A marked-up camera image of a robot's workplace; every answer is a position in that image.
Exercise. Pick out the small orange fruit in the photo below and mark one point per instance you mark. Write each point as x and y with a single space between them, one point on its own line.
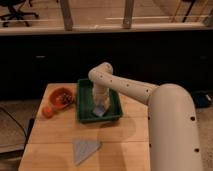
47 112

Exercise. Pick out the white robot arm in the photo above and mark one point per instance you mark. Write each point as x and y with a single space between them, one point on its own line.
173 132

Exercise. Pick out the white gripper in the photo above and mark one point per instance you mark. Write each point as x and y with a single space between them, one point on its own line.
102 100

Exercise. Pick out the grey triangular cloth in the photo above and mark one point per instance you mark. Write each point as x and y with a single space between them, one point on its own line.
83 149

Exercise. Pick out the grey blue sponge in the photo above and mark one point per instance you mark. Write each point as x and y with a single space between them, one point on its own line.
99 111

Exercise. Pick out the orange bowl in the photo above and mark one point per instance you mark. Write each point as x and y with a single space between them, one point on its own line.
61 98

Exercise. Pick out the grey post right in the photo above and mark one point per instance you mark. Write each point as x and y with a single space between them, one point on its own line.
128 13

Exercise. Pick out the green plastic tray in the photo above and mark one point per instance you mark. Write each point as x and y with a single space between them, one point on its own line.
85 104

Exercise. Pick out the dark object on floor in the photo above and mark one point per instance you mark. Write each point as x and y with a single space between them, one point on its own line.
201 99

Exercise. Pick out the grey post left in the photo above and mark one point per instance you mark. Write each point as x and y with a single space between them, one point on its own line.
66 13

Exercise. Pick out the black office chair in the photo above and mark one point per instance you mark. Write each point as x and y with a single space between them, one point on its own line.
14 13

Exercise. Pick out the grey post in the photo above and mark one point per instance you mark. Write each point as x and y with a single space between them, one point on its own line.
128 13
66 13

